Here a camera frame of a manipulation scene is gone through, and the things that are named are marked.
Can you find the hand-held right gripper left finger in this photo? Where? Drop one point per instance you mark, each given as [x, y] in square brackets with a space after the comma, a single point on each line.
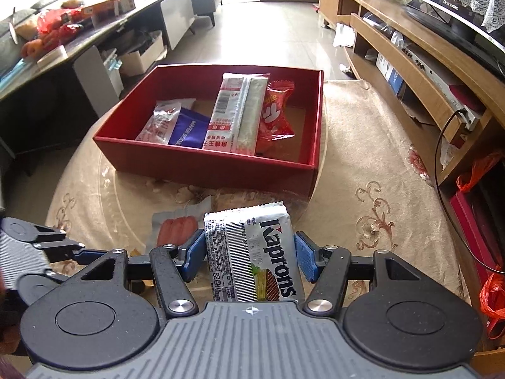
[195, 254]

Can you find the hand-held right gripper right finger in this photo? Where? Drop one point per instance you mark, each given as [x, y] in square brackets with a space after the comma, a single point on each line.
[305, 260]

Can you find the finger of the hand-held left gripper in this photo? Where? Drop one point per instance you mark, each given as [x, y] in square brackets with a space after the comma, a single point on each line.
[79, 256]

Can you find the silver wafer packet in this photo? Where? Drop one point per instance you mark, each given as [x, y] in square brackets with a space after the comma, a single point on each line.
[252, 252]

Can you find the red cardboard box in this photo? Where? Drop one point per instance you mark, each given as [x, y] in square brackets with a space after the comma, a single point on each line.
[197, 166]

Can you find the long white snack packet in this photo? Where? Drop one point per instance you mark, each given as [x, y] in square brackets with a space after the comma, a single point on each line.
[229, 118]

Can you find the grey sausage-picture packet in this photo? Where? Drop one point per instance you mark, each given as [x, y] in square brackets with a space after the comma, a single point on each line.
[173, 229]

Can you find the dark blue snack packet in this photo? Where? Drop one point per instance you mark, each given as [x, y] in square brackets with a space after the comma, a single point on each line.
[187, 128]

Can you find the clear red-print snack packet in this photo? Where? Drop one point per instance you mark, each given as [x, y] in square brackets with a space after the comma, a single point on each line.
[161, 120]

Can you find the red snack packet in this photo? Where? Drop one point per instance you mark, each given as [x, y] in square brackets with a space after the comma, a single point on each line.
[274, 118]

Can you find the dark low table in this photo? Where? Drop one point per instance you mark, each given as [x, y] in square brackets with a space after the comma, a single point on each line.
[79, 87]

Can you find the flat red case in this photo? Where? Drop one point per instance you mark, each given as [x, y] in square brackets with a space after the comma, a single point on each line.
[473, 225]

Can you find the orange plastic bag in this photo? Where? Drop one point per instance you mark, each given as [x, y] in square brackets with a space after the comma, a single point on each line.
[475, 171]
[493, 296]

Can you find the light blue plastic item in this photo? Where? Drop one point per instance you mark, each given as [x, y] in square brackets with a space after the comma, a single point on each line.
[113, 64]

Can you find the open brown cardboard box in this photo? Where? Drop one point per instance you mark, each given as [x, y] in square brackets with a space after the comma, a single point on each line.
[142, 57]

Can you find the blue and white box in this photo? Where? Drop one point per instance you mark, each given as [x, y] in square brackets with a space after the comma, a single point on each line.
[388, 73]

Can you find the long white set-top box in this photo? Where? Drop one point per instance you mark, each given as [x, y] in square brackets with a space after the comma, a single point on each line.
[438, 83]

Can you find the wooden television cabinet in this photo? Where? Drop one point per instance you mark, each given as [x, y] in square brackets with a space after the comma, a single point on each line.
[394, 51]

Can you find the white paper bag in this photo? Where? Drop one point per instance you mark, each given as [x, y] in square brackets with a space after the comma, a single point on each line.
[344, 35]

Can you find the red plastic bag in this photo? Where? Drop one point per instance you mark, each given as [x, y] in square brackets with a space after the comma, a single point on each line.
[59, 27]

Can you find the flat orange box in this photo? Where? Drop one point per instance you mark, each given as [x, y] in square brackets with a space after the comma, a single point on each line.
[98, 7]

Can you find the small white carton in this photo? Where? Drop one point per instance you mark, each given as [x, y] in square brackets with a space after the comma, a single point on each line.
[126, 2]

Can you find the black television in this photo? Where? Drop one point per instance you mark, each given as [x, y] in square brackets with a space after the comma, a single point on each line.
[453, 19]

